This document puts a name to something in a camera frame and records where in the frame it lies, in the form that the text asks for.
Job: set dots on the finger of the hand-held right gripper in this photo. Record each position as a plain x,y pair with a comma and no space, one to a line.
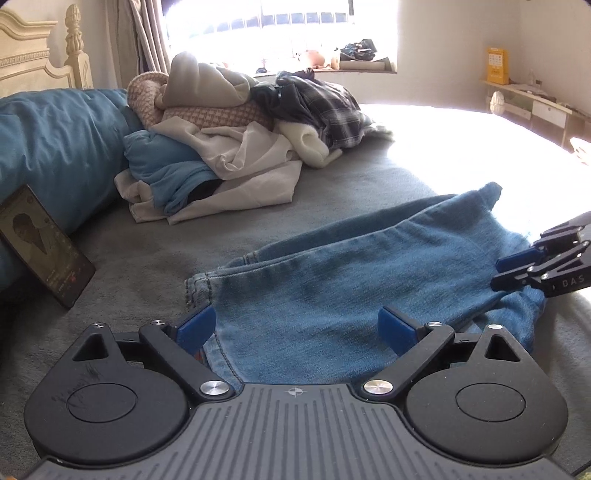
519,261
510,280

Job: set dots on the dark cloth bundle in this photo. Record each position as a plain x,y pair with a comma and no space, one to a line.
358,50

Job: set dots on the beige hoodie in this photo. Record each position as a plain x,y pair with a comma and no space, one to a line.
198,83

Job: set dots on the dark plaid shirt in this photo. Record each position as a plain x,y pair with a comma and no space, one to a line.
323,110

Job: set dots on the yellow box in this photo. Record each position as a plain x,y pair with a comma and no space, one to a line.
497,64

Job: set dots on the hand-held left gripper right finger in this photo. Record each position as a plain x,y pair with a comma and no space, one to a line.
397,328

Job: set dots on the white fleece garment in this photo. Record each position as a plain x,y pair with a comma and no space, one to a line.
309,145

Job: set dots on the white cotton garment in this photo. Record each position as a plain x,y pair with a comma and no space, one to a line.
249,170

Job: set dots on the blue duvet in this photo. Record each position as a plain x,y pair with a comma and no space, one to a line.
55,147

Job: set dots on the black smartphone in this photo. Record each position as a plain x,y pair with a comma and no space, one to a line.
41,244

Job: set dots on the black garment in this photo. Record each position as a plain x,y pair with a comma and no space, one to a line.
205,191

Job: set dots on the white carved ornament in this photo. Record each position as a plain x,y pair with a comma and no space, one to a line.
497,102

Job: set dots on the pink houndstooth garment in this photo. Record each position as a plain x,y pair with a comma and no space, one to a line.
217,115

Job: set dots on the clay pot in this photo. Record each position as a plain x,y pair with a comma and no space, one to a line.
311,57

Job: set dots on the blue denim jeans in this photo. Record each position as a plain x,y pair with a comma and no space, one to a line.
346,286

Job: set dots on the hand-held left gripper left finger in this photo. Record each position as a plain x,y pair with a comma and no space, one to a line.
196,327

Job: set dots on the cream carved headboard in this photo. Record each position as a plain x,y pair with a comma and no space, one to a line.
32,55

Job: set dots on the grey bed blanket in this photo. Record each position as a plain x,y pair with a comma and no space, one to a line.
138,258

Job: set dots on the light blue garment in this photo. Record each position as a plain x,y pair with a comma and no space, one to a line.
157,161

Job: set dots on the cardboard box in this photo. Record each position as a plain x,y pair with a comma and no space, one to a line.
364,65

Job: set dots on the grey curtain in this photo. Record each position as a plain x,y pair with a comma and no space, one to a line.
145,41

